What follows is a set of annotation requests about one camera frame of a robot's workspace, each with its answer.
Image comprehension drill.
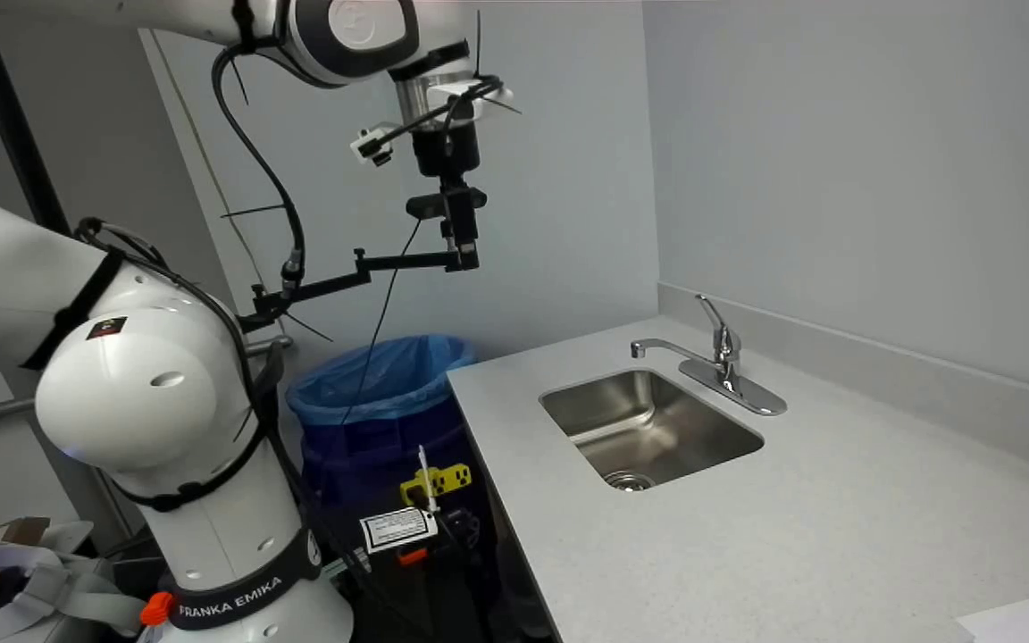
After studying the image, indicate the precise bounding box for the white tag on bin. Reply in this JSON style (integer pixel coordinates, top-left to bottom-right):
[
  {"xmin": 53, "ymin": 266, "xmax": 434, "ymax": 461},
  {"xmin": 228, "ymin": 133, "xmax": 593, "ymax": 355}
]
[{"xmin": 362, "ymin": 506, "xmax": 440, "ymax": 553}]

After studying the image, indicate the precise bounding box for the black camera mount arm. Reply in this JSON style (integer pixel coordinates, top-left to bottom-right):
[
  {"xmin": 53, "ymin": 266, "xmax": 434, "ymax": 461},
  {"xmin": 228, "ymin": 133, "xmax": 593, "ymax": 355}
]
[{"xmin": 239, "ymin": 249, "xmax": 480, "ymax": 332}]

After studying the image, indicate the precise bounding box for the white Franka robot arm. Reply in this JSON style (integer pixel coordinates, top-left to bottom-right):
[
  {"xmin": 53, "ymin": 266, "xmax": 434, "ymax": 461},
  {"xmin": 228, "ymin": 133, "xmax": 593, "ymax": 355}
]
[{"xmin": 0, "ymin": 0, "xmax": 501, "ymax": 643}]

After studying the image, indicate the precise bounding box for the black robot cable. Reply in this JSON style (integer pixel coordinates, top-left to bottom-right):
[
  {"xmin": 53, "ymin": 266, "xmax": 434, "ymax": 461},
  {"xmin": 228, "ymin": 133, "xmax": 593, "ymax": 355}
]
[{"xmin": 208, "ymin": 44, "xmax": 309, "ymax": 289}]

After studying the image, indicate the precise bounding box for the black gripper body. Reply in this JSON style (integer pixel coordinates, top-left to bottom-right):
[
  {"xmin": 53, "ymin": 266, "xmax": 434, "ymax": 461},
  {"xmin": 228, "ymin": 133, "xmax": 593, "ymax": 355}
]
[{"xmin": 406, "ymin": 126, "xmax": 486, "ymax": 224}]

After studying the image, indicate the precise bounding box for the clutter pile at base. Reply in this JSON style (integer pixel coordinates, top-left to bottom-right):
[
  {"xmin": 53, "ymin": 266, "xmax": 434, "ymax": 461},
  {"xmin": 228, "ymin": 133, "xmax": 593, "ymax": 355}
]
[{"xmin": 0, "ymin": 519, "xmax": 144, "ymax": 643}]

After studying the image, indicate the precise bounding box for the chrome faucet handle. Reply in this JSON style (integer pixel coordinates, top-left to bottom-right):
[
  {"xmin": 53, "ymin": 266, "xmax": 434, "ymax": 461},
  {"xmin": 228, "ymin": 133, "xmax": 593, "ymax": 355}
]
[{"xmin": 693, "ymin": 294, "xmax": 740, "ymax": 347}]

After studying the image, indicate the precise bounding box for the yellow clip on bin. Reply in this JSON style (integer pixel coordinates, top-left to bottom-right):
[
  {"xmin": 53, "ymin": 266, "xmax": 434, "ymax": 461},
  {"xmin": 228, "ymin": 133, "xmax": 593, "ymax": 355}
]
[{"xmin": 399, "ymin": 463, "xmax": 476, "ymax": 506}]

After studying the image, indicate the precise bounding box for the blue lined trash bin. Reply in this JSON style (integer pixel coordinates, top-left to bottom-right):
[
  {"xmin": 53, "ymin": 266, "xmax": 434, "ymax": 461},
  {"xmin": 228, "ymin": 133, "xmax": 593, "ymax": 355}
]
[{"xmin": 285, "ymin": 336, "xmax": 496, "ymax": 643}]

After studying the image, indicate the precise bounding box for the chrome faucet base plate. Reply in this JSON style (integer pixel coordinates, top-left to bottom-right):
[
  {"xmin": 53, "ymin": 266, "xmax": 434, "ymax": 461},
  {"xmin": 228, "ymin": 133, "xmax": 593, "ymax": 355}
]
[{"xmin": 677, "ymin": 359, "xmax": 787, "ymax": 418}]

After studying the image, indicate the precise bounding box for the stainless steel sink basin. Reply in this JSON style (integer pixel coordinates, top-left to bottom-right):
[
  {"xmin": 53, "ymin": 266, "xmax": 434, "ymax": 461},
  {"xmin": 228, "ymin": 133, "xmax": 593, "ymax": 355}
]
[{"xmin": 539, "ymin": 372, "xmax": 763, "ymax": 493}]

